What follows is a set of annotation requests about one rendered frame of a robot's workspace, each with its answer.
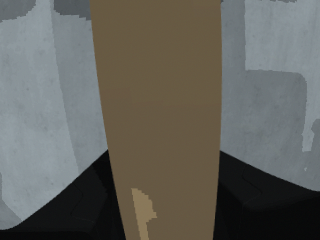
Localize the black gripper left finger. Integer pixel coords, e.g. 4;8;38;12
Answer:
0;149;125;240

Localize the long wooden rail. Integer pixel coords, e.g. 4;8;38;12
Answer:
89;0;223;240

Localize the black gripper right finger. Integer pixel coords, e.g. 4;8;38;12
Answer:
213;149;320;240

